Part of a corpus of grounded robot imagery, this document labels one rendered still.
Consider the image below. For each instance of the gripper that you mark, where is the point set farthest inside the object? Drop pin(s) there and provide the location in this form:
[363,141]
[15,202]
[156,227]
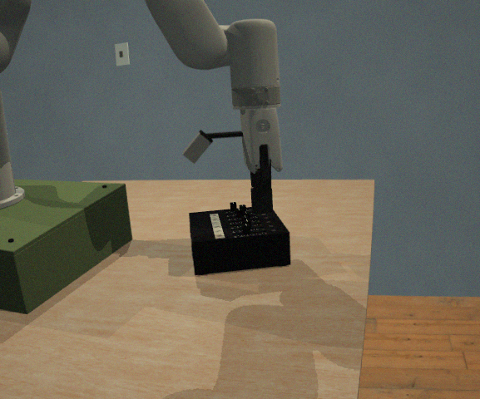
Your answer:
[261,150]

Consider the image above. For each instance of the black lighting desk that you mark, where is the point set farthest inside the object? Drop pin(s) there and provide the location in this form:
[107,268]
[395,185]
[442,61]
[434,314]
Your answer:
[234,239]

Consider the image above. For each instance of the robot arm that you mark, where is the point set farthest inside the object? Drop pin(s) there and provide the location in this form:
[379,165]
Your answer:
[197,41]

